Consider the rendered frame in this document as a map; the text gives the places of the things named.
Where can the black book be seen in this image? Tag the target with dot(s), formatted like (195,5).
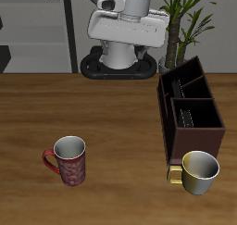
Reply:
(186,119)
(177,89)

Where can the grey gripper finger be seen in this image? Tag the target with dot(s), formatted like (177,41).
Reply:
(143,52)
(104,47)

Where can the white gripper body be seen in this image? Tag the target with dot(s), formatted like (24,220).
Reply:
(126,31)

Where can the red patterned mug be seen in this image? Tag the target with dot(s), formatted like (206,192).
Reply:
(73,168)

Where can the dark brown desk caddy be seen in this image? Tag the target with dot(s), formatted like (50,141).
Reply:
(197,142)

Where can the yellow and white mug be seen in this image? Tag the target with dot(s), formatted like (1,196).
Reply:
(197,181)

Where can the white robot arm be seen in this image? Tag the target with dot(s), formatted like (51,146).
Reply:
(118,57)

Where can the green pot plant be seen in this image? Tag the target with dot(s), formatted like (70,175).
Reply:
(172,40)

